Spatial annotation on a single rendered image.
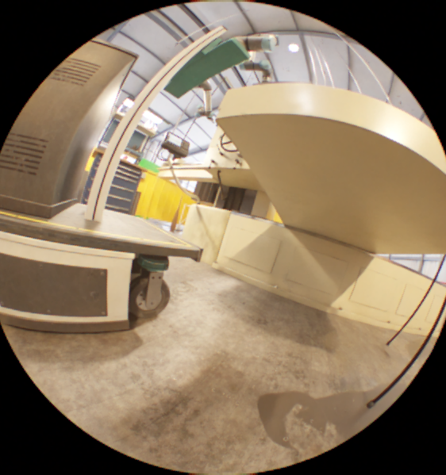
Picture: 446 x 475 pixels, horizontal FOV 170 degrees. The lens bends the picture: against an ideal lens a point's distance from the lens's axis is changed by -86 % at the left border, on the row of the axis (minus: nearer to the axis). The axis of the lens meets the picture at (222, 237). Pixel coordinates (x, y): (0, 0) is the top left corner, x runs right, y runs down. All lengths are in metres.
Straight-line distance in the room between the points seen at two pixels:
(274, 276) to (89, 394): 1.37
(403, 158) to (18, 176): 0.74
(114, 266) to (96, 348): 0.26
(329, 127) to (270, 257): 1.21
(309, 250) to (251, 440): 1.26
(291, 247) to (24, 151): 1.55
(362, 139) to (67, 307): 0.65
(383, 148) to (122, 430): 0.67
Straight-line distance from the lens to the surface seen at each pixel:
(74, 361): 0.49
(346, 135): 0.28
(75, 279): 0.38
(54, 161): 0.44
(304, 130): 0.28
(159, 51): 10.40
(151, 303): 0.55
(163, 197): 4.07
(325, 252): 1.36
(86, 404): 0.44
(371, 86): 8.57
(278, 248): 1.34
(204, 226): 1.66
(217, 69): 1.06
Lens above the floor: 0.40
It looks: 3 degrees down
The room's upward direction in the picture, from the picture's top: 17 degrees clockwise
